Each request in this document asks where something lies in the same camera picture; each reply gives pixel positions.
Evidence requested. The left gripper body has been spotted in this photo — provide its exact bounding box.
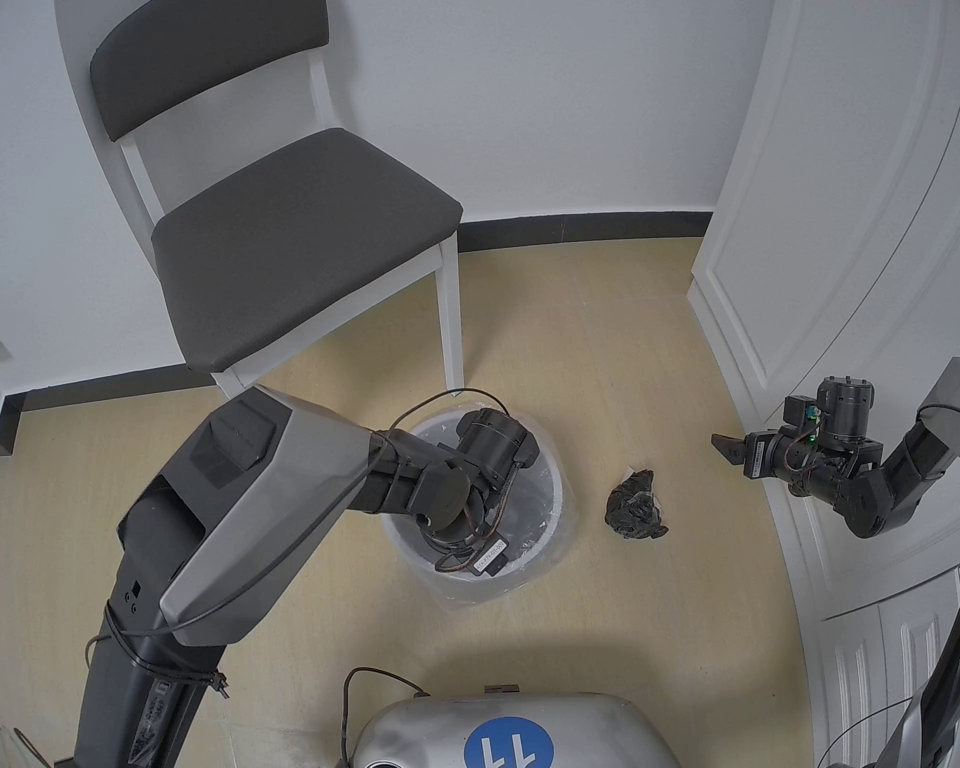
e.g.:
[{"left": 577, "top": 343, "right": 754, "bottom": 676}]
[{"left": 431, "top": 525, "right": 516, "bottom": 579}]

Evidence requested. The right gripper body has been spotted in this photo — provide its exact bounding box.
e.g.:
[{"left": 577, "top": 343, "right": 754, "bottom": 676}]
[{"left": 742, "top": 426, "right": 800, "bottom": 481}]

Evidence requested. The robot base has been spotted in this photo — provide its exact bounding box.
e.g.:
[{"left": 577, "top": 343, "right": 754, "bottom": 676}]
[{"left": 352, "top": 681, "right": 684, "bottom": 768}]

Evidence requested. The black plastic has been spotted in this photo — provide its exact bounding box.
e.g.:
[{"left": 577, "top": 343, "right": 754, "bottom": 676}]
[{"left": 603, "top": 466, "right": 670, "bottom": 543}]

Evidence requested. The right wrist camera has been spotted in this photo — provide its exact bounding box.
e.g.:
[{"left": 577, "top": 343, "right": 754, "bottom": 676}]
[{"left": 782, "top": 396, "right": 820, "bottom": 444}]

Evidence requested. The clear plastic bag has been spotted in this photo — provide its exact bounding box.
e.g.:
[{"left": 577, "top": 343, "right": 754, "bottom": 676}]
[{"left": 378, "top": 405, "right": 582, "bottom": 616}]

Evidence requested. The white wardrobe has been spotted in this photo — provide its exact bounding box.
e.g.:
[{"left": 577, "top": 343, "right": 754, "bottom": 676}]
[{"left": 686, "top": 0, "right": 960, "bottom": 768}]

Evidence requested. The grey padded white chair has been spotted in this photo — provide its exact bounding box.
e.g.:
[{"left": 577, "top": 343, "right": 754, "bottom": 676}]
[{"left": 88, "top": 0, "right": 468, "bottom": 402}]

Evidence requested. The grey trash bin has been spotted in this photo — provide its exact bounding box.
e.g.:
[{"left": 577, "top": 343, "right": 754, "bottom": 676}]
[{"left": 382, "top": 408, "right": 565, "bottom": 597}]

